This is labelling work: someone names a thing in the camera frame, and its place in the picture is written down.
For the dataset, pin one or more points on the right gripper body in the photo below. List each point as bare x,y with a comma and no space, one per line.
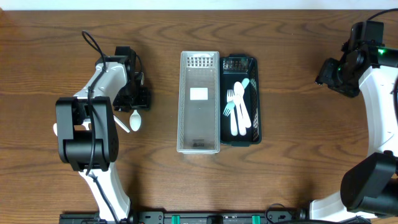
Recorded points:
333,78

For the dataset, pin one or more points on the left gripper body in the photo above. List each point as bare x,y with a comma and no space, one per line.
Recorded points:
131,101

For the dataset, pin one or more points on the white plastic spoon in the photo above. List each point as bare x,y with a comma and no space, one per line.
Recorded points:
239,90
55,129
135,120

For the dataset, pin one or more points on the white plastic spoon angled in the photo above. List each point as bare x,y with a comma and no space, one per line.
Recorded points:
121,124

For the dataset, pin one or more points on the black plastic basket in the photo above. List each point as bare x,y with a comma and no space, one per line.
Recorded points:
240,68

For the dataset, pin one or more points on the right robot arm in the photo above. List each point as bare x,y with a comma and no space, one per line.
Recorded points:
369,189

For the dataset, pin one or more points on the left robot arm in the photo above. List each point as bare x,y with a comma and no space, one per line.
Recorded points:
87,135

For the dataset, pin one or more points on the clear plastic basket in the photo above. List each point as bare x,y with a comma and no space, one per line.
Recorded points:
198,130

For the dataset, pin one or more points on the black mounting rail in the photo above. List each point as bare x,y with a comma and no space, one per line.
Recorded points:
276,215

